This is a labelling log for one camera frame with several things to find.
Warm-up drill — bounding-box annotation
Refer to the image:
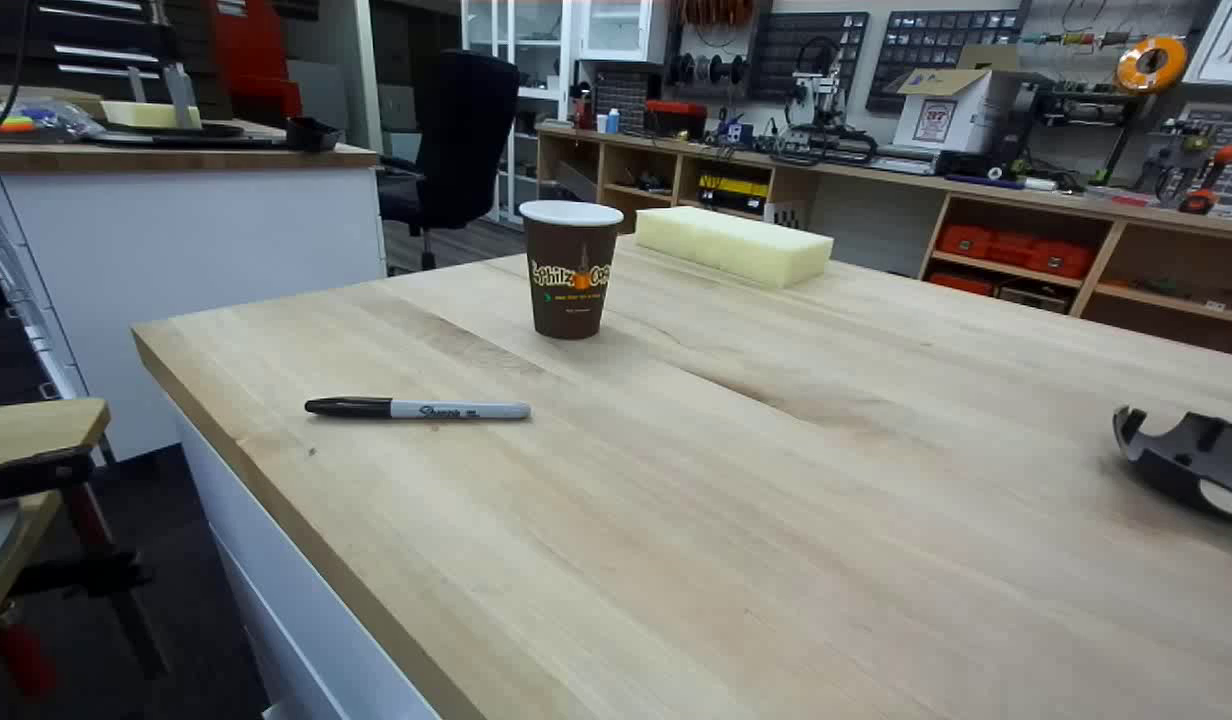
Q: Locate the black and grey marker pen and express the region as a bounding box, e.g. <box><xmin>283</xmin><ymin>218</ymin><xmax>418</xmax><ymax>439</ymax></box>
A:
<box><xmin>304</xmin><ymin>394</ymin><xmax>531</xmax><ymax>430</ymax></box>

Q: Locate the brown paper cup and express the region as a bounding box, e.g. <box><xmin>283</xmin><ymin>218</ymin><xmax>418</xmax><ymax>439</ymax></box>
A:
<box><xmin>514</xmin><ymin>196</ymin><xmax>627</xmax><ymax>345</ymax></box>

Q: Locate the pale yellow foam block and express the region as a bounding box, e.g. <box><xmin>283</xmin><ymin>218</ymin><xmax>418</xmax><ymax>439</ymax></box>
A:
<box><xmin>632</xmin><ymin>203</ymin><xmax>836</xmax><ymax>295</ymax></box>

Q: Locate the yellow box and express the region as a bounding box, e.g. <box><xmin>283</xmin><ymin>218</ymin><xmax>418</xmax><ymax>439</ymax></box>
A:
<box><xmin>690</xmin><ymin>171</ymin><xmax>776</xmax><ymax>211</ymax></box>

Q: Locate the red and black toolbox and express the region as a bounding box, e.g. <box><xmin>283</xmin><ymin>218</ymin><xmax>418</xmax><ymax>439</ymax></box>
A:
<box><xmin>638</xmin><ymin>97</ymin><xmax>712</xmax><ymax>144</ymax></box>

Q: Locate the black office chair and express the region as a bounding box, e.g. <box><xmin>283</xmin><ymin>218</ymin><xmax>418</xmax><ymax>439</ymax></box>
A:
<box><xmin>374</xmin><ymin>47</ymin><xmax>526</xmax><ymax>271</ymax></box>

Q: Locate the black bench machine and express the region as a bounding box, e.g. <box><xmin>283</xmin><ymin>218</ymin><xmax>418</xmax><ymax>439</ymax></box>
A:
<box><xmin>771</xmin><ymin>57</ymin><xmax>886</xmax><ymax>171</ymax></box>

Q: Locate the white glass door cabinet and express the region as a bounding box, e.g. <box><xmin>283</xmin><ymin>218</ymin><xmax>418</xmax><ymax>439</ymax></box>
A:
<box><xmin>460</xmin><ymin>0</ymin><xmax>673</xmax><ymax>224</ymax></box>

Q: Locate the red storage bin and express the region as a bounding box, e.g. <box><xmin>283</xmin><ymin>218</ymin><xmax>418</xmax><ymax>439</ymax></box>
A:
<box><xmin>935</xmin><ymin>220</ymin><xmax>996</xmax><ymax>264</ymax></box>
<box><xmin>1035</xmin><ymin>235</ymin><xmax>1097</xmax><ymax>282</ymax></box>
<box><xmin>986</xmin><ymin>228</ymin><xmax>1047</xmax><ymax>271</ymax></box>

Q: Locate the narrow black pegboard panel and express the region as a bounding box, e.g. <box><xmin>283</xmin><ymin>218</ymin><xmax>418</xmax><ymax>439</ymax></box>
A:
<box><xmin>748</xmin><ymin>7</ymin><xmax>872</xmax><ymax>107</ymax></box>

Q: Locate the white cardboard box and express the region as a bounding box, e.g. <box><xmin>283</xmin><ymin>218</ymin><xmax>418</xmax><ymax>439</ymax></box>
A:
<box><xmin>893</xmin><ymin>47</ymin><xmax>1032</xmax><ymax>156</ymax></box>

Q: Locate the wide black pegboard panel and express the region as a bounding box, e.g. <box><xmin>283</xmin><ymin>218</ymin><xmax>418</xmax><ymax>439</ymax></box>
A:
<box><xmin>865</xmin><ymin>7</ymin><xmax>1029</xmax><ymax>117</ymax></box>

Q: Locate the flat black tray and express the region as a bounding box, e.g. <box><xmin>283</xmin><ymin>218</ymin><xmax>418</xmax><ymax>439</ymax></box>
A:
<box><xmin>86</xmin><ymin>117</ymin><xmax>344</xmax><ymax>156</ymax></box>

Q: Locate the red cabinet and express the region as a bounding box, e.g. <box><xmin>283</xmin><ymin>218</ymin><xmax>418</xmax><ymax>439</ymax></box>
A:
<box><xmin>212</xmin><ymin>0</ymin><xmax>306</xmax><ymax>128</ymax></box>

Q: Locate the long wooden shelf unit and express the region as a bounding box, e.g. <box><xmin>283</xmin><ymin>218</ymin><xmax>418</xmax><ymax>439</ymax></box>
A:
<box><xmin>531</xmin><ymin>119</ymin><xmax>1232</xmax><ymax>361</ymax></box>

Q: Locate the pale yellow pad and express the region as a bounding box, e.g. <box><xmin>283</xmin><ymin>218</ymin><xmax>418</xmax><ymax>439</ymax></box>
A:
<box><xmin>96</xmin><ymin>97</ymin><xmax>209</xmax><ymax>136</ymax></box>

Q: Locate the wooden stool with red legs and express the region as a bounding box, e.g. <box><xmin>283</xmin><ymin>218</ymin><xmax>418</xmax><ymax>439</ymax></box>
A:
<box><xmin>0</xmin><ymin>397</ymin><xmax>173</xmax><ymax>703</ymax></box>

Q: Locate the orange tape roll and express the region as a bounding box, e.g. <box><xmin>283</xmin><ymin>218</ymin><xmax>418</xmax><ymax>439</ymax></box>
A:
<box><xmin>1113</xmin><ymin>31</ymin><xmax>1193</xmax><ymax>97</ymax></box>

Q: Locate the red power drill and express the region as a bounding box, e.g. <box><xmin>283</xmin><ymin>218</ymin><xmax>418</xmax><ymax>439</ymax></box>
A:
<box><xmin>1175</xmin><ymin>140</ymin><xmax>1232</xmax><ymax>220</ymax></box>

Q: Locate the black drawer rack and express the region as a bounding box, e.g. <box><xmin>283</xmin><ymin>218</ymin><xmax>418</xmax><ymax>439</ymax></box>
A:
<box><xmin>0</xmin><ymin>0</ymin><xmax>166</xmax><ymax>92</ymax></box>

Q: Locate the white slanted metal frame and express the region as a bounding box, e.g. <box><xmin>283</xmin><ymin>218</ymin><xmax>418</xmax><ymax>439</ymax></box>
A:
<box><xmin>0</xmin><ymin>165</ymin><xmax>92</xmax><ymax>406</ymax></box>

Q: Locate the white picture frame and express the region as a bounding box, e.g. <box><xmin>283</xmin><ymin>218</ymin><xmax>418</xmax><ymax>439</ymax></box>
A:
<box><xmin>1182</xmin><ymin>0</ymin><xmax>1232</xmax><ymax>92</ymax></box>

